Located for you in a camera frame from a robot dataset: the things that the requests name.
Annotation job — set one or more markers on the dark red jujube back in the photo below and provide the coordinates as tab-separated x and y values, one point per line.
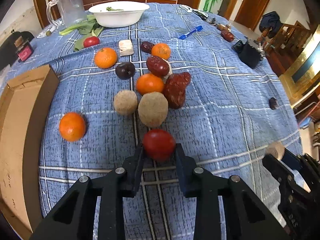
146	47

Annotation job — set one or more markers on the orange tangerine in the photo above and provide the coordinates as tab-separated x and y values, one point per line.
148	83
161	50
105	58
72	126

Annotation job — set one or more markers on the green leafy vegetable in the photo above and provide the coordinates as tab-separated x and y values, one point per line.
86	28

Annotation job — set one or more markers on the brown wooden door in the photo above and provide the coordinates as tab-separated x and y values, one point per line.
251	12

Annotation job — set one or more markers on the cardboard box tray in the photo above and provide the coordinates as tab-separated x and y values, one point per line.
25	103

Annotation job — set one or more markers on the dark purple plum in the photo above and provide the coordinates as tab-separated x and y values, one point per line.
125	70

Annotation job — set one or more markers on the large red jujube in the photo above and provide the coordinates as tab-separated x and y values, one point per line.
174	89

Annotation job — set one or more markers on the clear plastic pitcher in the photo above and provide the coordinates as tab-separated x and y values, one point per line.
71	12

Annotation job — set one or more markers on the red jar with lid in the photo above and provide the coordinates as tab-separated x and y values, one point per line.
23	48

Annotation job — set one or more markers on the white yam piece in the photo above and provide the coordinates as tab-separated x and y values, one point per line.
126	48

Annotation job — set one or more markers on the dark plum at right edge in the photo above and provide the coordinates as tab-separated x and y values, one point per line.
273	103

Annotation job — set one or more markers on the dark jacket on railing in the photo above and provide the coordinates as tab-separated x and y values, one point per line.
270	20

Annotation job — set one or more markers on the red tomato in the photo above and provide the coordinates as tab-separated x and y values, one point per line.
158	144
91	41

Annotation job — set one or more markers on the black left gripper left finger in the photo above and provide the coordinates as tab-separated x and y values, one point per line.
73	215

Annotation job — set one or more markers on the small brown round fruit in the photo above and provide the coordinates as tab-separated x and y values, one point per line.
125	102

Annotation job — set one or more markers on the blue pen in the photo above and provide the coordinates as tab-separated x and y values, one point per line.
196	29

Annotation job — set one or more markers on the large brown round fruit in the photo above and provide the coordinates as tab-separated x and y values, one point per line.
153	109

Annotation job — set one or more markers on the black leather sofa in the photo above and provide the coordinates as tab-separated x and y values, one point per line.
8	49

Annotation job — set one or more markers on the red jujube at table edge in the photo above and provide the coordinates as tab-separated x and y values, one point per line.
227	35

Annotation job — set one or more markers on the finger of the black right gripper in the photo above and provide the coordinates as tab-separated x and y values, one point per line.
297	206

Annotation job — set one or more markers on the white bowl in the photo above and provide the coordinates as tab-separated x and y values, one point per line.
119	13

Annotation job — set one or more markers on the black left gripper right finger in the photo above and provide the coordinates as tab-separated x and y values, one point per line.
229	201

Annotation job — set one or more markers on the red tomato by greens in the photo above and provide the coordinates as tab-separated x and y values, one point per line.
91	41

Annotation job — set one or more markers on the blue plaid tablecloth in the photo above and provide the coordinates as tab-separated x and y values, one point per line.
225	123

